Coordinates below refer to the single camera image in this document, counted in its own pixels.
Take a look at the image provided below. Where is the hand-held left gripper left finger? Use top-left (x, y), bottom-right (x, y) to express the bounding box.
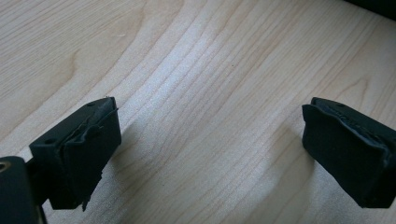
top-left (28, 96), bottom-right (122, 213)

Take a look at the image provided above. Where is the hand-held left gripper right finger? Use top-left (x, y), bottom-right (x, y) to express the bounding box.
top-left (301, 96), bottom-right (396, 209)

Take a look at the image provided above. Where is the black book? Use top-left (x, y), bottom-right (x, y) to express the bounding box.
top-left (342, 0), bottom-right (396, 22)

